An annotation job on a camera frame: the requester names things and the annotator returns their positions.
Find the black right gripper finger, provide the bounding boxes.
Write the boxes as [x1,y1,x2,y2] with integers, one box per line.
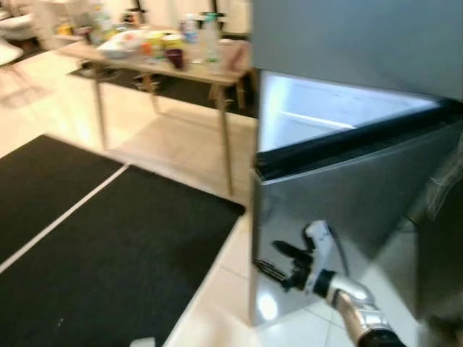
[273,241,312,262]
[253,259,297,286]

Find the large white bowl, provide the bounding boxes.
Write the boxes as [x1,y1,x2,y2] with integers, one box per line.
[98,30,145,59]

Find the white cap water bottle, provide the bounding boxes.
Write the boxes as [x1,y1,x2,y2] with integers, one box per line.
[182,14,200,62]

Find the clear pink cup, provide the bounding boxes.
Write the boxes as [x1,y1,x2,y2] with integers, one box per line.
[223,40,252,74]

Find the stainless steel fridge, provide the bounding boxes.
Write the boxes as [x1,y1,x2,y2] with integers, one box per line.
[250,0,463,330]

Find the purple mug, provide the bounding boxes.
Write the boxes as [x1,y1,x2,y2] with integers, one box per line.
[165,48,186,71]

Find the steel freezer door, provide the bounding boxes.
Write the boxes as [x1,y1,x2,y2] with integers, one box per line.
[251,0,463,102]

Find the teal cap water bottle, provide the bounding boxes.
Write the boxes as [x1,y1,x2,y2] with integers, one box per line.
[203,12,222,73]

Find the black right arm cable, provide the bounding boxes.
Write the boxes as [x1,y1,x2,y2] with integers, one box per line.
[329,226,353,277]

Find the light wooden table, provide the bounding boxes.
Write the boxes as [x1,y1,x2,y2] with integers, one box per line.
[58,38,254,197]

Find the white cabinet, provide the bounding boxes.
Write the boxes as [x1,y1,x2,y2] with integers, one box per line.
[33,0,95,50]

